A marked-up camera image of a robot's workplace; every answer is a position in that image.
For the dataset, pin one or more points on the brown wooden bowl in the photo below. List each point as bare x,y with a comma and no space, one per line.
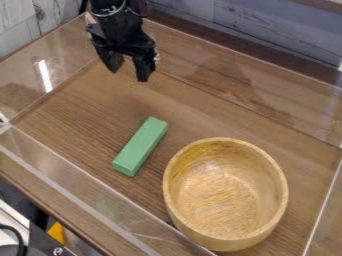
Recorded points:
226,193

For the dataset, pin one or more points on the green rectangular block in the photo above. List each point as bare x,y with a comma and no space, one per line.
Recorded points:
135,152

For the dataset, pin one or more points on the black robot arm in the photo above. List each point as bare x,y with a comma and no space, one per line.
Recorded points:
118,36

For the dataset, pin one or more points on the yellow tag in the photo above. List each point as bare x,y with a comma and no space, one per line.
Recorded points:
56,232

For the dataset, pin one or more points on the clear acrylic barrier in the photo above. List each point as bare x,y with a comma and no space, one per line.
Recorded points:
115,225

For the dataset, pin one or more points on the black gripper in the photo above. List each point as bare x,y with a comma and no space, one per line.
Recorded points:
118,35

